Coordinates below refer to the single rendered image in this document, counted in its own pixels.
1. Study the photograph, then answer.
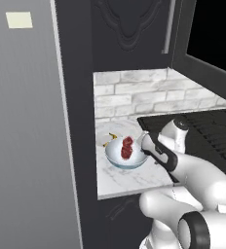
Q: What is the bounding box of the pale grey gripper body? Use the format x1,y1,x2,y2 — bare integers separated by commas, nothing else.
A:
136,131,151,154

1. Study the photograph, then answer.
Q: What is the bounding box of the red raw steak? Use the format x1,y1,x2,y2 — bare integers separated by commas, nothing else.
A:
120,135,134,160

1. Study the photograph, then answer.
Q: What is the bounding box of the white bowl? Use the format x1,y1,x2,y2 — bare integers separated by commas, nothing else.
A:
104,136,149,170

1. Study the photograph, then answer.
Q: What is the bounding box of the yellow banana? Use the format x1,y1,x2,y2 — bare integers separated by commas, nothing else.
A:
102,132,119,148

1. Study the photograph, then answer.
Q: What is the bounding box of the dark carved cupboard door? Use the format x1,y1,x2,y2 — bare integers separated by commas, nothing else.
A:
91,0,171,72

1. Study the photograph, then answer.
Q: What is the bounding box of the black microwave oven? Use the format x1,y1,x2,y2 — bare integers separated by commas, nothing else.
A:
169,0,226,107

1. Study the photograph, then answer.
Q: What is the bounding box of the black hob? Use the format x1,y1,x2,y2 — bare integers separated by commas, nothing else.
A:
136,109,226,176

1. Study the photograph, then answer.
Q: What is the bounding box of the dark tall cupboard panel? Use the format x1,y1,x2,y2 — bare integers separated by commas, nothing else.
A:
54,0,99,249

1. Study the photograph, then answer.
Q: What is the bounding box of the dark base cupboard front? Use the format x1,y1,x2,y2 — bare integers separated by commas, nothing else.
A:
96,191,156,249

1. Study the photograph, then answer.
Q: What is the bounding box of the grey fridge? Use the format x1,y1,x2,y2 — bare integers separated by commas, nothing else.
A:
0,0,84,249

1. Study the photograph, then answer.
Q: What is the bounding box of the pale yellow note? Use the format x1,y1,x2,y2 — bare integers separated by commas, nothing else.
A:
5,11,34,30

